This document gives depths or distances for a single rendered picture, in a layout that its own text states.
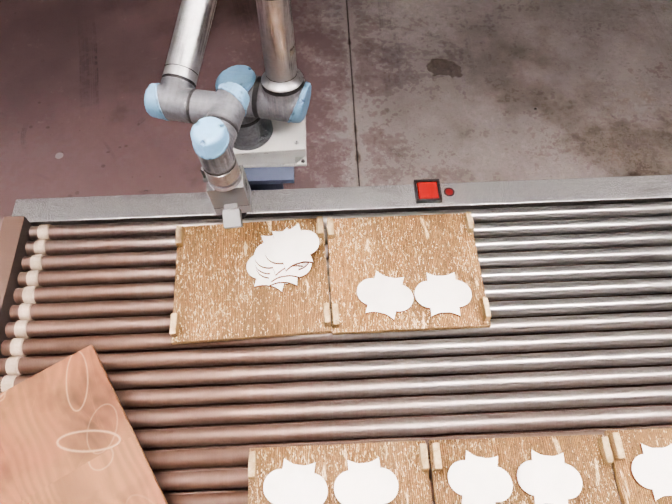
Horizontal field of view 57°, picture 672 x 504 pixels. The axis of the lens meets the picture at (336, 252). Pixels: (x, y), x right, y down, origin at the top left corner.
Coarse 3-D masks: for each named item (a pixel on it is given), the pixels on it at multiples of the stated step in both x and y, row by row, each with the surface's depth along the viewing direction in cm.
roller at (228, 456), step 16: (544, 432) 147; (560, 432) 146; (576, 432) 146; (592, 432) 146; (208, 448) 145; (224, 448) 145; (240, 448) 144; (160, 464) 142; (176, 464) 143; (192, 464) 143; (208, 464) 143; (224, 464) 143; (240, 464) 144
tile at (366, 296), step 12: (384, 276) 164; (360, 288) 162; (372, 288) 162; (384, 288) 162; (396, 288) 162; (408, 288) 162; (360, 300) 161; (372, 300) 161; (384, 300) 161; (396, 300) 161; (408, 300) 161; (372, 312) 159; (384, 312) 159; (396, 312) 160
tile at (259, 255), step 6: (264, 240) 167; (258, 246) 166; (264, 246) 166; (258, 252) 165; (264, 252) 165; (258, 258) 164; (264, 258) 164; (258, 264) 163; (264, 264) 163; (270, 264) 163; (276, 264) 163; (282, 264) 163; (300, 264) 163; (276, 270) 162
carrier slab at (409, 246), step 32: (352, 224) 173; (384, 224) 173; (416, 224) 173; (448, 224) 173; (352, 256) 168; (384, 256) 168; (416, 256) 168; (448, 256) 168; (352, 288) 163; (480, 288) 163; (352, 320) 159; (384, 320) 159; (416, 320) 159; (448, 320) 159; (480, 320) 159
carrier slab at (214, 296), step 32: (256, 224) 173; (288, 224) 173; (192, 256) 168; (224, 256) 168; (320, 256) 168; (192, 288) 163; (224, 288) 163; (256, 288) 163; (288, 288) 163; (320, 288) 163; (192, 320) 159; (224, 320) 159; (256, 320) 159; (288, 320) 159; (320, 320) 159
